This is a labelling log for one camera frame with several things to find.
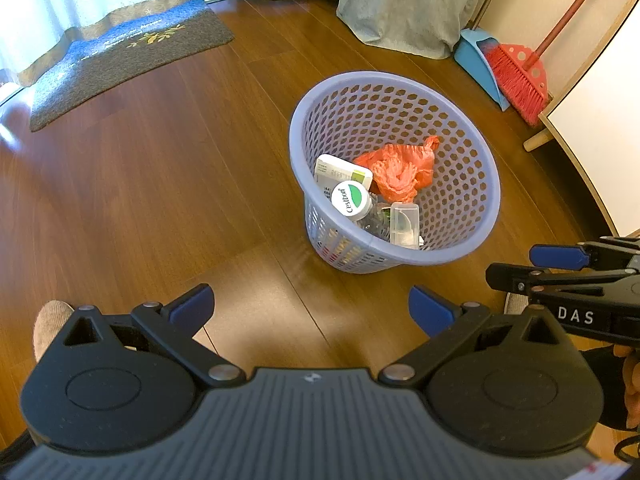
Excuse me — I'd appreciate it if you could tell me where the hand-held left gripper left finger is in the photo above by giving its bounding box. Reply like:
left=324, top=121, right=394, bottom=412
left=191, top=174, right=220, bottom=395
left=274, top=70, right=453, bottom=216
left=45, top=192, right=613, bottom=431
left=62, top=283, right=246, bottom=388

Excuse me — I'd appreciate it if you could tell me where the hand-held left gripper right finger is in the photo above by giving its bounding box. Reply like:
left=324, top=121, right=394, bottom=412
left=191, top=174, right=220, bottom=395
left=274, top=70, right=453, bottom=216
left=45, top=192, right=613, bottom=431
left=377, top=285, right=583, bottom=388

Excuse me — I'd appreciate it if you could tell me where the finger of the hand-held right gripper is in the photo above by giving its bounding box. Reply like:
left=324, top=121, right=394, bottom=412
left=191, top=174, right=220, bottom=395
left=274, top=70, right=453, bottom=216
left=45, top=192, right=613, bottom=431
left=530, top=236, right=640, bottom=273
left=486, top=262, right=640, bottom=296

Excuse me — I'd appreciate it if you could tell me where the clear plastic box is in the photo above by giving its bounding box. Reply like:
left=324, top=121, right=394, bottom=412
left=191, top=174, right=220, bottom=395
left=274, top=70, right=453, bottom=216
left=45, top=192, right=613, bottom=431
left=390, top=202, right=421, bottom=250

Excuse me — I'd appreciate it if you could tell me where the clear plastic bottle white cap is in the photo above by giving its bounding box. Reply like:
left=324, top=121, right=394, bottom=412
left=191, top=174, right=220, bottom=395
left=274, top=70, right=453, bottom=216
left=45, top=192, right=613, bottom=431
left=330, top=180, right=396, bottom=241

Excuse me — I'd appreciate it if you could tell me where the orange frilly piece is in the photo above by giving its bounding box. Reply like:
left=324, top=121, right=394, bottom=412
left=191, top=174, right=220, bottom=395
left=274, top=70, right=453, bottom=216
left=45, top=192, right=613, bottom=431
left=372, top=157, right=418, bottom=201

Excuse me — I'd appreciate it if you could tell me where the orange plastic bag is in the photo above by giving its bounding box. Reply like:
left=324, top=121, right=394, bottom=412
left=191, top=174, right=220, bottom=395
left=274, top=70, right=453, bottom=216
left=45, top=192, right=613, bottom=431
left=355, top=136, right=441, bottom=191

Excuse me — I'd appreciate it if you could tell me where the white medicine box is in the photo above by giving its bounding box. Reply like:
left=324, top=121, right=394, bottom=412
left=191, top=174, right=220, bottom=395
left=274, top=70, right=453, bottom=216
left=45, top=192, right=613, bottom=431
left=316, top=154, right=373, bottom=193

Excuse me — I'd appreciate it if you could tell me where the lavender plastic mesh wastebasket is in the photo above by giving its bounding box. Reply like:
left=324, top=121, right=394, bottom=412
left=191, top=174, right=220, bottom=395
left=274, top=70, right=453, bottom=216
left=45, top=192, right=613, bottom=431
left=289, top=71, right=501, bottom=275

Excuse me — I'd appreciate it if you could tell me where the person's right hand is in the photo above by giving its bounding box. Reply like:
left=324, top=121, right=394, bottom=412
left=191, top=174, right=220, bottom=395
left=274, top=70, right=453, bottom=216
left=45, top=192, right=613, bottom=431
left=582, top=342, right=640, bottom=431

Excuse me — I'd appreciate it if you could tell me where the wooden framed whiteboard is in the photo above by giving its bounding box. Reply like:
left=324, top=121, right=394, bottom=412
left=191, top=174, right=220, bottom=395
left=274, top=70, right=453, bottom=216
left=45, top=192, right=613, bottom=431
left=524, top=0, right=640, bottom=241

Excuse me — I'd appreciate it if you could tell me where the person's left socked foot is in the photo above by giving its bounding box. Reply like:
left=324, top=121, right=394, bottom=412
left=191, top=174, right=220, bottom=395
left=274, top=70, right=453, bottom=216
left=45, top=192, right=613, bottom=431
left=32, top=300, right=76, bottom=363

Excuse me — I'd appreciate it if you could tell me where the red broom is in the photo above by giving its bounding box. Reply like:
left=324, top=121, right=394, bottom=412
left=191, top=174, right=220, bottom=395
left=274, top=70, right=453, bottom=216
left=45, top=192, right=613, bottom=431
left=486, top=0, right=613, bottom=127

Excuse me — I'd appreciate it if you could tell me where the blue dustpan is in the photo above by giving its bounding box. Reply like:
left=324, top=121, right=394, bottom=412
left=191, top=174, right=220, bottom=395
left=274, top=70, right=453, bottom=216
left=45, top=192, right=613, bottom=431
left=454, top=28, right=511, bottom=112

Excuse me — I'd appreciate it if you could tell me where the grey door mat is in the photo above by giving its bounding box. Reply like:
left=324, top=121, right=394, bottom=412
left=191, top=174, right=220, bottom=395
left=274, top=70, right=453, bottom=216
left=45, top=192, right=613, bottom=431
left=29, top=0, right=236, bottom=133

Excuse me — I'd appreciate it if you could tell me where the green cloth with lace trim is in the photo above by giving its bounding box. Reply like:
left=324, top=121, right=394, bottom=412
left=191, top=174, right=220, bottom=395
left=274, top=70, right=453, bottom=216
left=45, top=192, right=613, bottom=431
left=336, top=0, right=496, bottom=61

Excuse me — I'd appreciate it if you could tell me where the black cable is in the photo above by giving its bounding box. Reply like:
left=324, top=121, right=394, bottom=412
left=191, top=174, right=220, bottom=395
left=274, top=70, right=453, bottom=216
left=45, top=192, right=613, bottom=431
left=612, top=430, right=640, bottom=466

